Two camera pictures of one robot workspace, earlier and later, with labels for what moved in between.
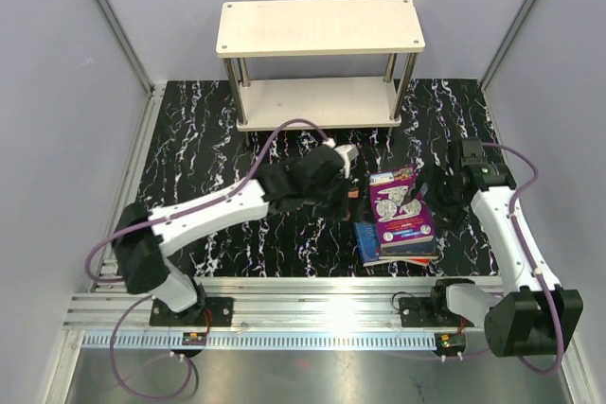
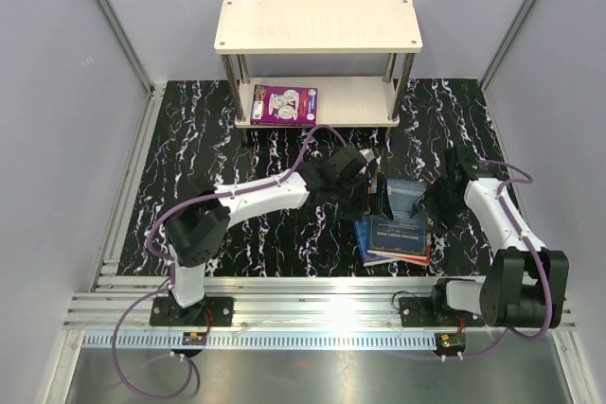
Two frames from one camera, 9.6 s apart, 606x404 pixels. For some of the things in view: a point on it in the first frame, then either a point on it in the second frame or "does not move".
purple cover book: (401, 223) to (284, 105)
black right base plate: (431, 311) does not move
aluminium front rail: (280, 302) does not move
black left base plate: (210, 312) does not move
